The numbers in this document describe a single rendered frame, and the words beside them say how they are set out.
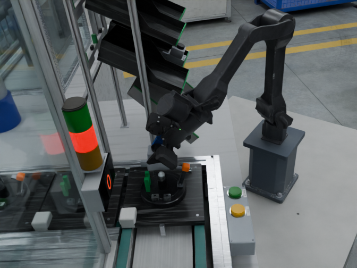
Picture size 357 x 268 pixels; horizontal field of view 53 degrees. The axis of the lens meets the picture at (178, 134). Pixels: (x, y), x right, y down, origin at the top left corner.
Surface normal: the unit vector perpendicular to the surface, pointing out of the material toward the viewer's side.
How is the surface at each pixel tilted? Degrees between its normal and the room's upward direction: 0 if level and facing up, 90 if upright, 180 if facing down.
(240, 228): 0
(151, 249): 0
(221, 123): 0
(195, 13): 90
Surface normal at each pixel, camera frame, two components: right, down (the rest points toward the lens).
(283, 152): -0.08, -0.80
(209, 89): -0.63, -0.42
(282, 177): 0.15, 0.58
